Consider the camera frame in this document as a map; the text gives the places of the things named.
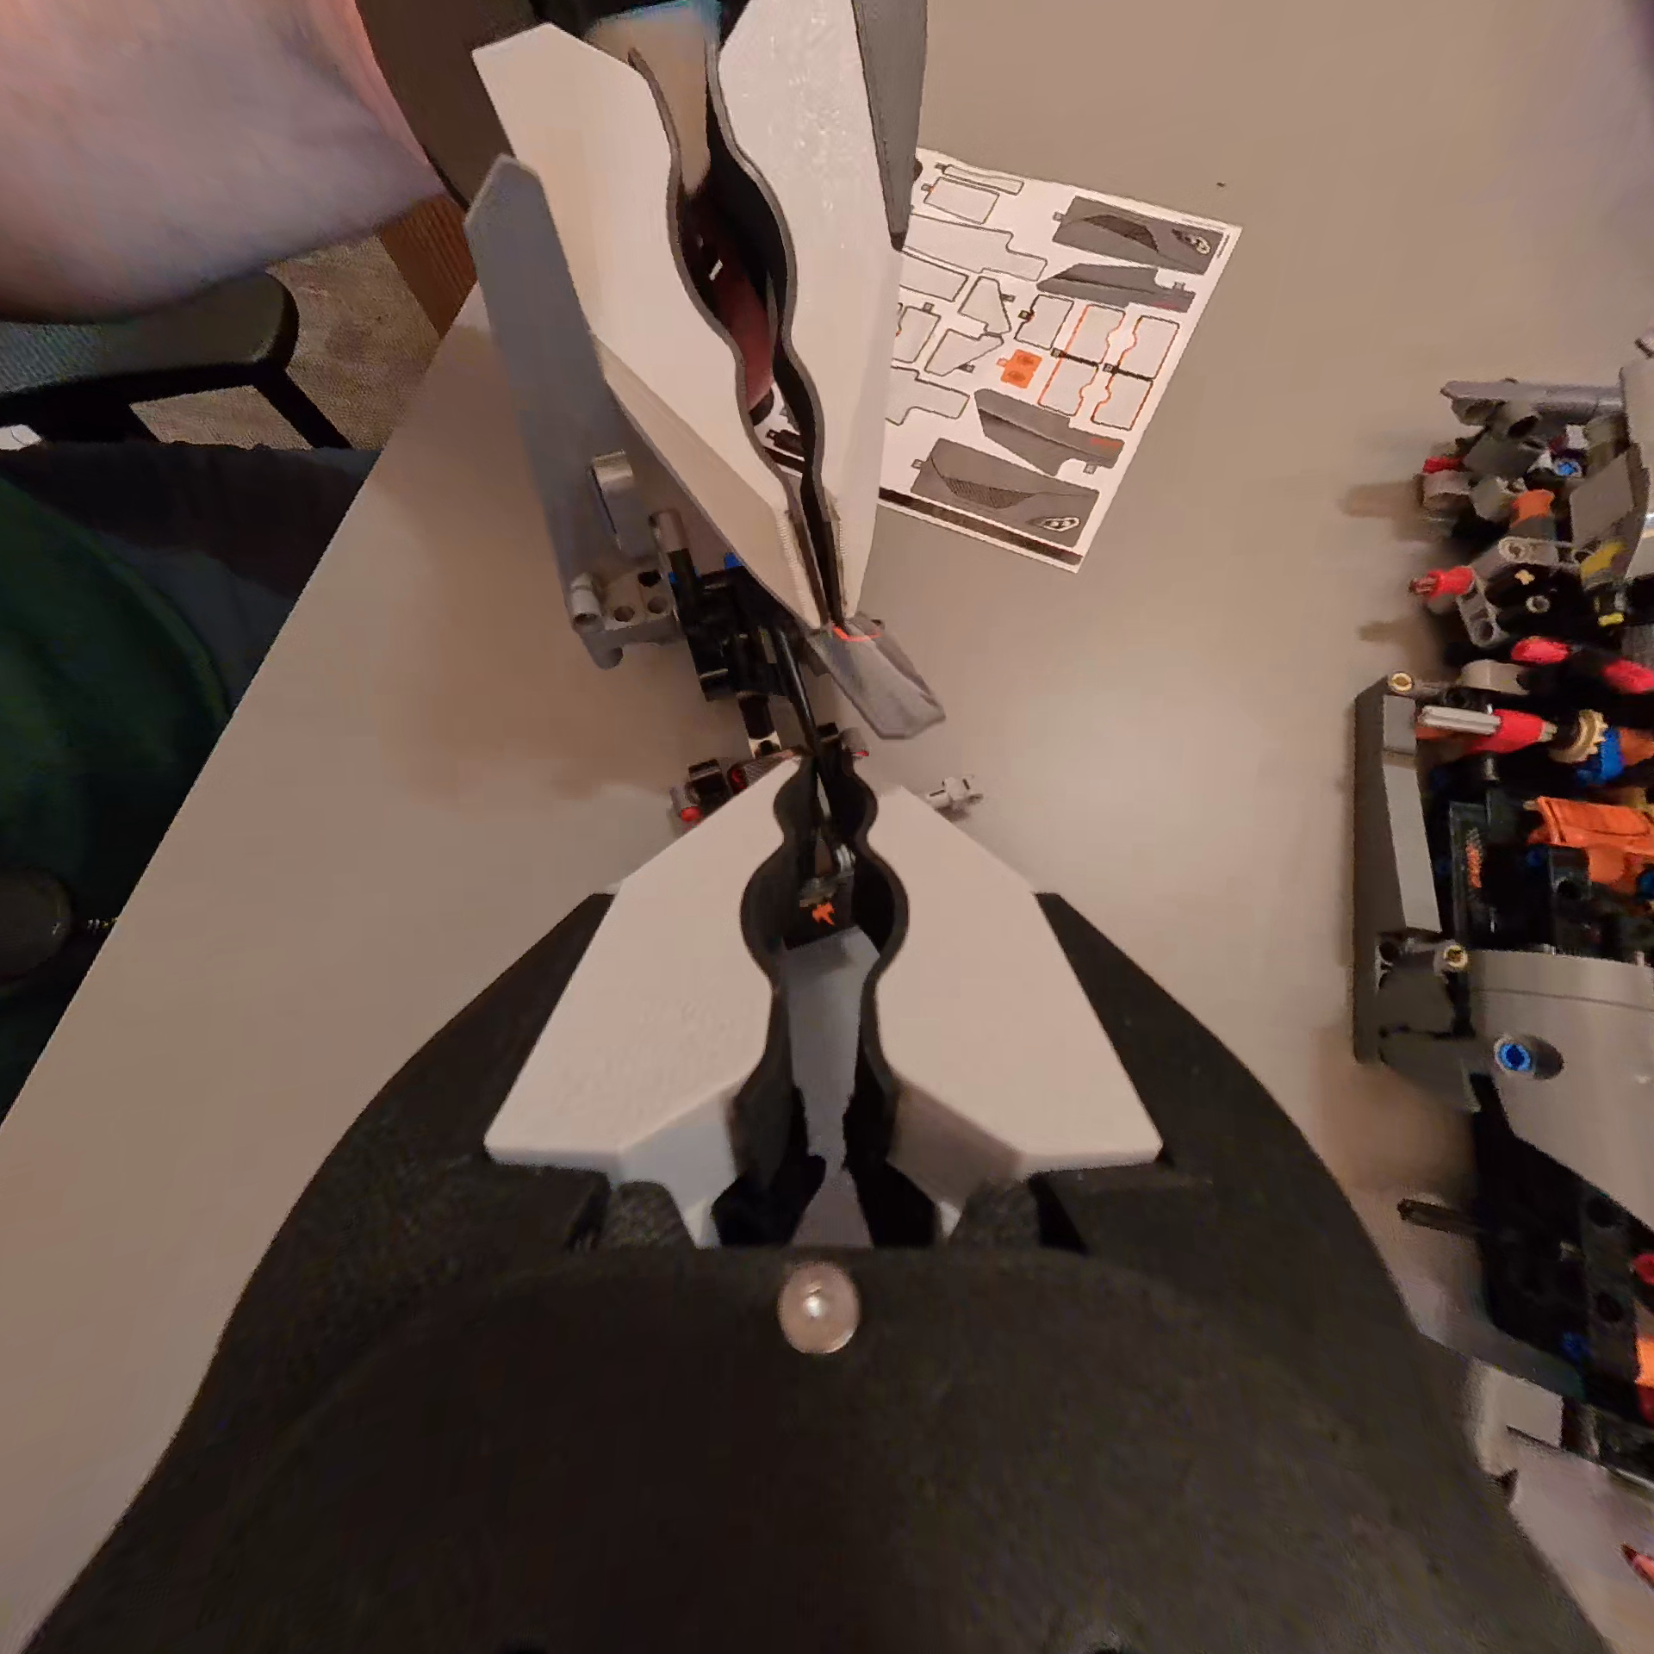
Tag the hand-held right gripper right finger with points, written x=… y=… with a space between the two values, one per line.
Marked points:
x=1009 y=1020

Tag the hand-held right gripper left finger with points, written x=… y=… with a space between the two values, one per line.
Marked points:
x=647 y=1020

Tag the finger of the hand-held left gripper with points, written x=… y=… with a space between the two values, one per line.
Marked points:
x=607 y=232
x=834 y=257

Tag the black grey lego frame assembly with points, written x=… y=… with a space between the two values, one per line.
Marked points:
x=542 y=425

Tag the person's left forearm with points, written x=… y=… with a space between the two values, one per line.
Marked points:
x=194 y=141

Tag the small grey lego connector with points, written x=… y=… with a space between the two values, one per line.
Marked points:
x=956 y=789

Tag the large lego car chassis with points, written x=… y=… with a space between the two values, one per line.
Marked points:
x=1525 y=878

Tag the white sticker sheet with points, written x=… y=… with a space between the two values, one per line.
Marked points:
x=1111 y=425

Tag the black office chair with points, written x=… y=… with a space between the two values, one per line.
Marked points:
x=194 y=342

